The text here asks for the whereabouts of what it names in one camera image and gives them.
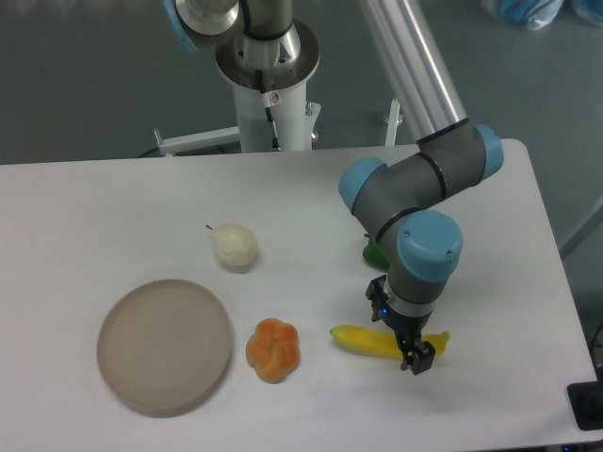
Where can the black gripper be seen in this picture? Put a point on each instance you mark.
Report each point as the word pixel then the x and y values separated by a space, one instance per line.
pixel 417 355

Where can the yellow banana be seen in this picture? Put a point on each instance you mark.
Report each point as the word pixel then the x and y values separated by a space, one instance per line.
pixel 362 340

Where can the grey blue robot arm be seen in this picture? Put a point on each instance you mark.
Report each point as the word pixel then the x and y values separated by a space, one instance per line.
pixel 395 204

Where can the green bell pepper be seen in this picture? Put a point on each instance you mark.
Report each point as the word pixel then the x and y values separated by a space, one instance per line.
pixel 373 256

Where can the orange knotted bread roll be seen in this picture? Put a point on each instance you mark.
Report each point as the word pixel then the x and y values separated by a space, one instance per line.
pixel 273 350

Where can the white pear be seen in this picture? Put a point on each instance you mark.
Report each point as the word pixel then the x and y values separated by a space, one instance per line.
pixel 234 245

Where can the black device at edge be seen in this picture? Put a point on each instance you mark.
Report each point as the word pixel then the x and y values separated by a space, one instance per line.
pixel 586 403

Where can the beige round plate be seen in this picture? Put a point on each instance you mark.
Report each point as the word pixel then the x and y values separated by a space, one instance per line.
pixel 164 347

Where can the blue plastic bag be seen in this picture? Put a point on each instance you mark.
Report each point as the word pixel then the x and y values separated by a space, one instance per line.
pixel 526 14

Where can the white bracket right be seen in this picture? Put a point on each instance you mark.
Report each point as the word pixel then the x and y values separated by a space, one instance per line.
pixel 393 121

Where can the white bracket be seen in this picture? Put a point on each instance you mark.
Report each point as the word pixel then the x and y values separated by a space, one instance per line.
pixel 196 142
pixel 393 121

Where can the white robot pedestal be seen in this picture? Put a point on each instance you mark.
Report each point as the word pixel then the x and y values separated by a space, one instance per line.
pixel 269 82

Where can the white bracket left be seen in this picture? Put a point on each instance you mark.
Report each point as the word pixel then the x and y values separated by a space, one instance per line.
pixel 196 142

